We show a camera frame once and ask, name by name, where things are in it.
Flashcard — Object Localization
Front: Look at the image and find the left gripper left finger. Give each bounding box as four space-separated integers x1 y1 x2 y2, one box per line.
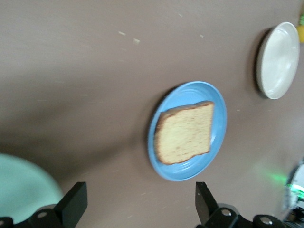
0 181 88 228

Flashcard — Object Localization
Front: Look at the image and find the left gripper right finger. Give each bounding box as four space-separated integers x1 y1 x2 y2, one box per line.
195 181 285 228

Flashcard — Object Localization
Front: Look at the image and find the brown bread slice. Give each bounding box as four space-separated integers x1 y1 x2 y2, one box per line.
154 100 215 165

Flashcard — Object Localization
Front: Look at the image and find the blue plate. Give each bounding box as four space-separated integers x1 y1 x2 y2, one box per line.
147 81 228 182

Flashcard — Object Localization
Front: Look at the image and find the yellow mustard squeeze bottle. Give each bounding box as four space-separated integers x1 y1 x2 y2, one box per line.
295 25 304 44

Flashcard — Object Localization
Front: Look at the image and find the pale green plate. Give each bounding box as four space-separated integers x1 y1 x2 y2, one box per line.
0 153 64 223

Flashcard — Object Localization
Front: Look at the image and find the beige plate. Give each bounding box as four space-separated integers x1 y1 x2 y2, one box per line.
256 21 300 100

